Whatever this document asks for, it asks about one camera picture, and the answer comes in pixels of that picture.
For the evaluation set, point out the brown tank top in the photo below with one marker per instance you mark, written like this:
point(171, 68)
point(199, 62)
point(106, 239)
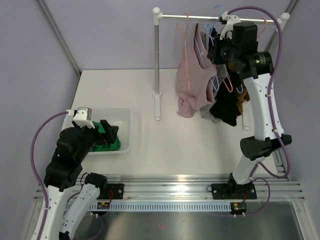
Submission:
point(240, 99)

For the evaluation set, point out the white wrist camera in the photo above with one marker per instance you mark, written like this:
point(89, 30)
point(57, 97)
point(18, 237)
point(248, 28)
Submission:
point(230, 21)
point(80, 117)

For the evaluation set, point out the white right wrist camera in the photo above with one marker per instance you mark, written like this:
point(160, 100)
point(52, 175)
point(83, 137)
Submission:
point(230, 21)

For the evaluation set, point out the blue hanger of mauve top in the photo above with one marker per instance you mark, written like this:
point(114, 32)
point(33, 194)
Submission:
point(203, 40)

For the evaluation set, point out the clear plastic basket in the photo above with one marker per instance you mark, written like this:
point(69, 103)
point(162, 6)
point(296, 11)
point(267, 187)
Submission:
point(115, 116)

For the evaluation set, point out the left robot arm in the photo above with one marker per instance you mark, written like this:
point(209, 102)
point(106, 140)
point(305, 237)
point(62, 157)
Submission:
point(61, 174)

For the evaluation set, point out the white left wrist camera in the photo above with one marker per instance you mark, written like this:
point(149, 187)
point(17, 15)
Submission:
point(80, 117)

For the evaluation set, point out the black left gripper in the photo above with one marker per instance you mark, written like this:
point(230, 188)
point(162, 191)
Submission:
point(110, 135)

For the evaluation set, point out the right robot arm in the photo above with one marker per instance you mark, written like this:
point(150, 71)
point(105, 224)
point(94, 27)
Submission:
point(237, 44)

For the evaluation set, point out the mauve pink tank top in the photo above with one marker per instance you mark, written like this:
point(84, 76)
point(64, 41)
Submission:
point(192, 100)

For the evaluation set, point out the white slotted cable duct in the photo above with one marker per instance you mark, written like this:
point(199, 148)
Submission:
point(124, 206)

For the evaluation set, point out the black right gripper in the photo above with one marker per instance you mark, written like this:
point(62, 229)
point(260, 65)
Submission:
point(213, 54)

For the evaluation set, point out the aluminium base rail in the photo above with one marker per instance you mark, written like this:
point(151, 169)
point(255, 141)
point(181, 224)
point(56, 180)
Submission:
point(194, 188)

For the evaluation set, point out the black tank top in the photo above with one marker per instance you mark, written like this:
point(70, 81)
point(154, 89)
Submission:
point(225, 107)

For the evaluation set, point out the grey tank top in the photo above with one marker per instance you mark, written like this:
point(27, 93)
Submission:
point(210, 92)

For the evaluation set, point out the pink hanger of green top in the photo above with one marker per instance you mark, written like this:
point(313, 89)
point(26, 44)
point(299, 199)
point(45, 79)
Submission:
point(184, 55)

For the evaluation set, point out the silver clothes rack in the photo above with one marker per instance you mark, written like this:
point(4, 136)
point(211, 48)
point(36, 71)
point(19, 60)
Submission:
point(157, 16)

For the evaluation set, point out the green tank top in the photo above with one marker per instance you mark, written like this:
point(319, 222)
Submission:
point(101, 146)

